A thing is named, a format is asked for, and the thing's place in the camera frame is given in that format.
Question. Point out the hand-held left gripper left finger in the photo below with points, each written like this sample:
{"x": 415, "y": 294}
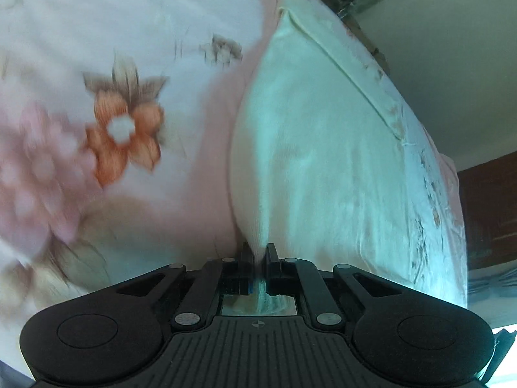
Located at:
{"x": 244, "y": 266}

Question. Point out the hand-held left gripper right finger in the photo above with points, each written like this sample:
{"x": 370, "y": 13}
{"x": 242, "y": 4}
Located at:
{"x": 271, "y": 266}

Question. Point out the white pillow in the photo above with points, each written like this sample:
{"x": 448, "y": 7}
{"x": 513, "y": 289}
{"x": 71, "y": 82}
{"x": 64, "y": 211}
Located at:
{"x": 315, "y": 149}

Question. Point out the pink floral bedsheet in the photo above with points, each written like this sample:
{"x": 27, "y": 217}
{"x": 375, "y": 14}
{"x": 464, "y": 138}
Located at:
{"x": 121, "y": 89}

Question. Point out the dark wooden furniture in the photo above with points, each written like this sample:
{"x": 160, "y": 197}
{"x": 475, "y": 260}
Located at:
{"x": 490, "y": 210}

